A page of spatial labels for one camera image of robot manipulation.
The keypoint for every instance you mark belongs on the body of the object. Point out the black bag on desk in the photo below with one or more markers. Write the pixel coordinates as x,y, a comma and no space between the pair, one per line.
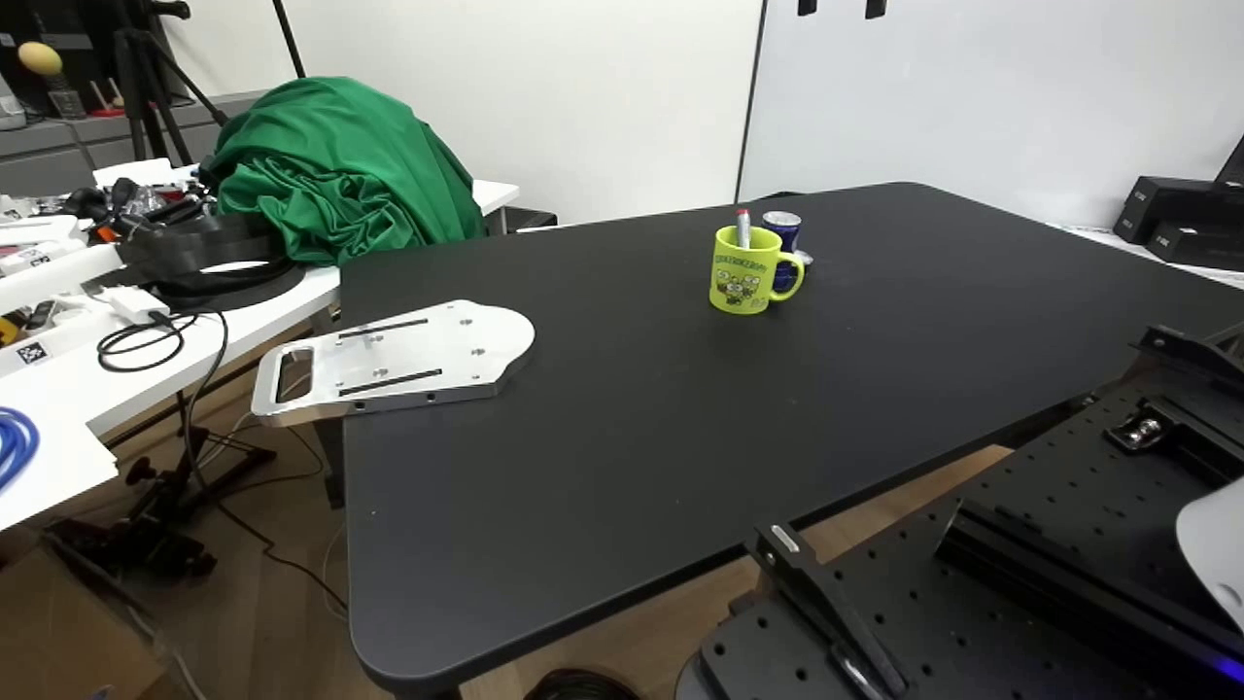
200,260

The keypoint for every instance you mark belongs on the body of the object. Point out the black tripod pole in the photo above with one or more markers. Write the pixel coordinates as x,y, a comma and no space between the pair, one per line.
291,38

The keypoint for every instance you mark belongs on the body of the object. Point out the green cloth pile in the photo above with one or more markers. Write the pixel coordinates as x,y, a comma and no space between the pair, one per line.
344,173

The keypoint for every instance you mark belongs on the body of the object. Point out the black printer box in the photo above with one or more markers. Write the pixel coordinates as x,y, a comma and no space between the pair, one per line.
1189,220

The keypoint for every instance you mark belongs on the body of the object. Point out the blue soda can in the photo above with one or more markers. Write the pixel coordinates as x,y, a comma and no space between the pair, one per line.
787,229

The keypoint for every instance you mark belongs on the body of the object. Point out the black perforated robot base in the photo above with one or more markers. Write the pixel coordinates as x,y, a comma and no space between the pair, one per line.
1076,570

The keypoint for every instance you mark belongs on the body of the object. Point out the yellow green mug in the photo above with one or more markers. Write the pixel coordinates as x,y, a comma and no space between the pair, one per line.
750,279

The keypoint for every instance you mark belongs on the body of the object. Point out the black leaning rod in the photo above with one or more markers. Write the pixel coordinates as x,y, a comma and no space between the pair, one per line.
750,99

